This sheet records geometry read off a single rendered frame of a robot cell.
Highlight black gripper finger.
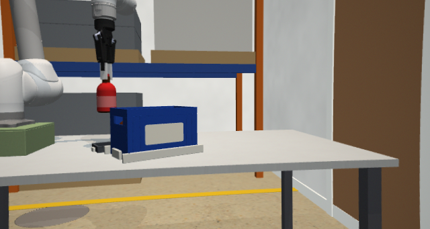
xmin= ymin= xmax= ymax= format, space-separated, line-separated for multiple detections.
xmin=93 ymin=32 xmax=109 ymax=80
xmin=107 ymin=36 xmax=116 ymax=80

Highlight blue crate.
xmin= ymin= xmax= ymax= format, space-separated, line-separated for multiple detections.
xmin=110 ymin=106 xmax=198 ymax=154

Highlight red bottle with pale pink label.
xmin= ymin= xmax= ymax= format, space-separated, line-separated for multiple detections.
xmin=97 ymin=74 xmax=117 ymax=113

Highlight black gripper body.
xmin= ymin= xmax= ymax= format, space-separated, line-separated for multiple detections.
xmin=94 ymin=19 xmax=115 ymax=43

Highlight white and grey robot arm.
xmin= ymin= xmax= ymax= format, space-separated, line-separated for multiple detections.
xmin=0 ymin=0 xmax=137 ymax=128

